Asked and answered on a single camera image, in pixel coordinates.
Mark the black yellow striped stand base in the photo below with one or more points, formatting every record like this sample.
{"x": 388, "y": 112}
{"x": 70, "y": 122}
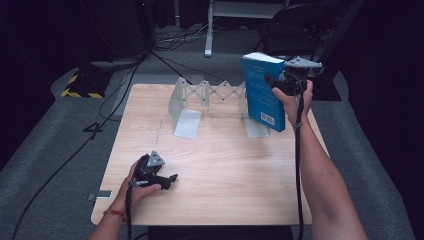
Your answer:
{"x": 85, "y": 85}

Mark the small grey tape strip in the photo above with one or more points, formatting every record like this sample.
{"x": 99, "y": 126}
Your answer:
{"x": 100, "y": 194}

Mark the black folding chair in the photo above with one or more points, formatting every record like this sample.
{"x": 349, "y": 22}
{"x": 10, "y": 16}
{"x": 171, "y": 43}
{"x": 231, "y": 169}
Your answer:
{"x": 293, "y": 30}

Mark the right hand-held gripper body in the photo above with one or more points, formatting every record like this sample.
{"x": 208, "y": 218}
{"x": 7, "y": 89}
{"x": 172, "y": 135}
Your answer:
{"x": 293, "y": 85}

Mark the blue book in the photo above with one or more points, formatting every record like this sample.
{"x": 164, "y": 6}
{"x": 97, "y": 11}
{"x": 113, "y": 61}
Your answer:
{"x": 261, "y": 93}

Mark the black slanted stand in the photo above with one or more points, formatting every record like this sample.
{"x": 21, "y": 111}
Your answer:
{"x": 326, "y": 86}

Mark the person's dark clothing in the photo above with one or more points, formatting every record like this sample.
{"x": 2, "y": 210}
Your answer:
{"x": 220, "y": 233}

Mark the grey expandable book stand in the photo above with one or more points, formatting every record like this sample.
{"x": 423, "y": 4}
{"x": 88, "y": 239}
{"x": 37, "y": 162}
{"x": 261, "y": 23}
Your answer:
{"x": 188, "y": 123}

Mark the person's left hand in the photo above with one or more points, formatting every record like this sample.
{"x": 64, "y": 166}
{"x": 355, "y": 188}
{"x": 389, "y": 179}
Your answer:
{"x": 128, "y": 196}

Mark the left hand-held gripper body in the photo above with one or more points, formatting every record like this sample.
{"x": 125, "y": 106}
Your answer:
{"x": 146, "y": 171}

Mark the person's right hand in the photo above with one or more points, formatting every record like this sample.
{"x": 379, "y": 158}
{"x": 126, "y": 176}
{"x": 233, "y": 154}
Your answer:
{"x": 293, "y": 106}

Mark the white desk frame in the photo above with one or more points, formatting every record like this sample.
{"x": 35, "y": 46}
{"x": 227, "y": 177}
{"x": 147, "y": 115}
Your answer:
{"x": 209, "y": 33}

